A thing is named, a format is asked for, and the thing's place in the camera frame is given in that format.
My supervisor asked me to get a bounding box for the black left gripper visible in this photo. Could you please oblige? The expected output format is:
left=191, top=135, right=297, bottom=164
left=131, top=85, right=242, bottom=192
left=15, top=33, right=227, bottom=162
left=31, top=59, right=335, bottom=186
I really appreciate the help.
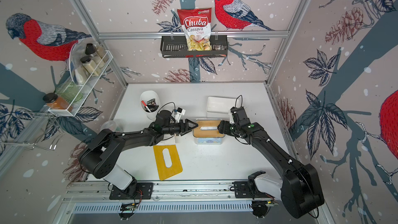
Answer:
left=162, top=119, right=199, bottom=136

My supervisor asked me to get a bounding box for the clear plastic tissue box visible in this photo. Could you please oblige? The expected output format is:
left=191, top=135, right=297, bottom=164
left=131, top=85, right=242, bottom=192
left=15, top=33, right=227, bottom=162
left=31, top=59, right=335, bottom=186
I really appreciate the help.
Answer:
left=193, top=118, right=225, bottom=145

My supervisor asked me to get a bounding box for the blue tissue paper pack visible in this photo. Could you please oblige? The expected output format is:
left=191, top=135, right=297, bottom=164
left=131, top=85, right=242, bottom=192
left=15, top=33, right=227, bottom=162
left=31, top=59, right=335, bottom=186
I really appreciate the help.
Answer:
left=196, top=137, right=223, bottom=145

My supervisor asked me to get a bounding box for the bamboo tissue box lid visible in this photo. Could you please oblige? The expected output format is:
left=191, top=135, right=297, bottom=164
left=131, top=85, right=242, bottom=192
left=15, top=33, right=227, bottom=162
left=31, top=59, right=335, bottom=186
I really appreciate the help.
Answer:
left=193, top=119, right=225, bottom=138

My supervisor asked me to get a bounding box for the white plastic tissue box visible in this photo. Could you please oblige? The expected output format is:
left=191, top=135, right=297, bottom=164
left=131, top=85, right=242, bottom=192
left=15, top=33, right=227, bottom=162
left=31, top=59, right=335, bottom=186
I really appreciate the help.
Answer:
left=206, top=96, right=241, bottom=114

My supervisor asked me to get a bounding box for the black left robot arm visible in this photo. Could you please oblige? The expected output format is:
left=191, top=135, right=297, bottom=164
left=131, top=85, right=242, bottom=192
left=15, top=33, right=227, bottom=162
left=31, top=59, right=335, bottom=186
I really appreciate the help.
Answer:
left=78, top=110, right=199, bottom=193

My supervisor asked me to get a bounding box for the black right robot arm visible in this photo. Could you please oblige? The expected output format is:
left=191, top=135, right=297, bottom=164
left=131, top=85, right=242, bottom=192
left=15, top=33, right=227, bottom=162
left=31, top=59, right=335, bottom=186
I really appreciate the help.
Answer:
left=218, top=107, right=325, bottom=218

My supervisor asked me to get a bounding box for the yellow tissue box lid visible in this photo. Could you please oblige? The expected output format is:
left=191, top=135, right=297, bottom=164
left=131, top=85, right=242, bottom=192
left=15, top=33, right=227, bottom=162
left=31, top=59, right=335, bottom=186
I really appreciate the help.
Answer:
left=153, top=145, right=183, bottom=180

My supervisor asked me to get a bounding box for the red marker pen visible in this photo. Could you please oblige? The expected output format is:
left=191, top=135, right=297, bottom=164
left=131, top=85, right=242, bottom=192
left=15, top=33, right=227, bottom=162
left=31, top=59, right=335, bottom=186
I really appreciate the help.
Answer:
left=141, top=101, right=151, bottom=113

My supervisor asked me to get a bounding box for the white oval cup holder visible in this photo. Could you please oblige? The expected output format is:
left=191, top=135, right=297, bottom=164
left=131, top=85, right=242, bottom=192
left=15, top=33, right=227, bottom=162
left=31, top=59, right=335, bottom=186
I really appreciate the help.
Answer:
left=140, top=90, right=160, bottom=120

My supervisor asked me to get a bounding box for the clear plastic cup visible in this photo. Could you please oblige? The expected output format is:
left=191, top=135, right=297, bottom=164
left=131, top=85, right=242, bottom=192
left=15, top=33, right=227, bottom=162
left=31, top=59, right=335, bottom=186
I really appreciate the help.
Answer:
left=100, top=120, right=123, bottom=132

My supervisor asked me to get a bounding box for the red Chuba chips bag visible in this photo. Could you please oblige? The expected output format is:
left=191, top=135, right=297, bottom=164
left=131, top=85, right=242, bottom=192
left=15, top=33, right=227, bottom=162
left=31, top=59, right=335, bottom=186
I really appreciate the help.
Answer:
left=177, top=8, right=211, bottom=51

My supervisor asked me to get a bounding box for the beige bottle black cap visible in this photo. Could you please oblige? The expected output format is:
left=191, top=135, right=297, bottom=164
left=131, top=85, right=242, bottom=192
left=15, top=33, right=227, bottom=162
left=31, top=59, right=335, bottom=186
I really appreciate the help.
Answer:
left=80, top=56, right=101, bottom=77
left=85, top=43, right=106, bottom=68

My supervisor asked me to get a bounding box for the green item in bag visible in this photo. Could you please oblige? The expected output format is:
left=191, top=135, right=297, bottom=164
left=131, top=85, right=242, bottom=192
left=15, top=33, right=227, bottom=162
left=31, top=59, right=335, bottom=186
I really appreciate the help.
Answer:
left=56, top=82, right=83, bottom=103

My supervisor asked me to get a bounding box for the orange spice jar black lid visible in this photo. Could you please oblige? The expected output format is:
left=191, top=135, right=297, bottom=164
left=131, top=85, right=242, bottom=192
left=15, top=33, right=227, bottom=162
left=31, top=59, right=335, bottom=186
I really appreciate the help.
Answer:
left=42, top=93, right=70, bottom=110

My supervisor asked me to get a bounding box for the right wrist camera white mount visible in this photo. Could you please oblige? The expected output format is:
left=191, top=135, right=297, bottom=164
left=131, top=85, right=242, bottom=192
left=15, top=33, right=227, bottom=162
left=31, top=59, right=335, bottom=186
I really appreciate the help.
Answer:
left=229, top=113, right=235, bottom=124

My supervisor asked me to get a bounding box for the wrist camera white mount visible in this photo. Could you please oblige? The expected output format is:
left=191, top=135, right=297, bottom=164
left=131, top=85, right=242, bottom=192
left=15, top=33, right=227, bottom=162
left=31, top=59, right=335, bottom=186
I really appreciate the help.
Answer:
left=229, top=113, right=235, bottom=124
left=174, top=107, right=186, bottom=122

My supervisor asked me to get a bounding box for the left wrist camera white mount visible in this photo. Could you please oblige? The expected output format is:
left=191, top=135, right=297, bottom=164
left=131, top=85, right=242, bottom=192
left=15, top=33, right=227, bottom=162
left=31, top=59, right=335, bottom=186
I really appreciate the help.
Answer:
left=174, top=107, right=186, bottom=122

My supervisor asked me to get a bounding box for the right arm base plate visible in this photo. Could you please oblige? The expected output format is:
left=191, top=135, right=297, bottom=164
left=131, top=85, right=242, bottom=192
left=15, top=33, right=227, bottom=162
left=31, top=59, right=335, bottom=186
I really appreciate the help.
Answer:
left=232, top=180, right=274, bottom=200

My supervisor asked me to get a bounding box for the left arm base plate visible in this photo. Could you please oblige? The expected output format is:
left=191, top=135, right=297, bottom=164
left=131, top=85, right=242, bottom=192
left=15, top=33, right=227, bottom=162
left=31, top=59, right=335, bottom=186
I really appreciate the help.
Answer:
left=109, top=183, right=154, bottom=200

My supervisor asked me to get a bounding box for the black wall basket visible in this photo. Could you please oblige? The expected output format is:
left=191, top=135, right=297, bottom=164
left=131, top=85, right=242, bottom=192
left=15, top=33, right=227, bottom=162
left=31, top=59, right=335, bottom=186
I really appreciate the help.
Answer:
left=160, top=35, right=228, bottom=58

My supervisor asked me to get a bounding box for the aluminium front rail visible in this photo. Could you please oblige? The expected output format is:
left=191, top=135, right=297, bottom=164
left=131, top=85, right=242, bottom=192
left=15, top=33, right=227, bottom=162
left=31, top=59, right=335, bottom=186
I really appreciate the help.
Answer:
left=62, top=179, right=280, bottom=203

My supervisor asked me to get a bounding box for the white wire wall shelf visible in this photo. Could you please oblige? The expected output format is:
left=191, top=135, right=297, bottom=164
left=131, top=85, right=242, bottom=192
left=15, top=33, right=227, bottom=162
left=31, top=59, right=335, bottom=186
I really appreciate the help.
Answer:
left=49, top=38, right=113, bottom=117

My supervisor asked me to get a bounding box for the chrome wire rack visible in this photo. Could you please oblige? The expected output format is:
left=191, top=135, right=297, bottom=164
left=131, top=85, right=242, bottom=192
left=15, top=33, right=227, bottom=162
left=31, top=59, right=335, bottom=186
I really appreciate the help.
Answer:
left=1, top=110, right=65, bottom=152

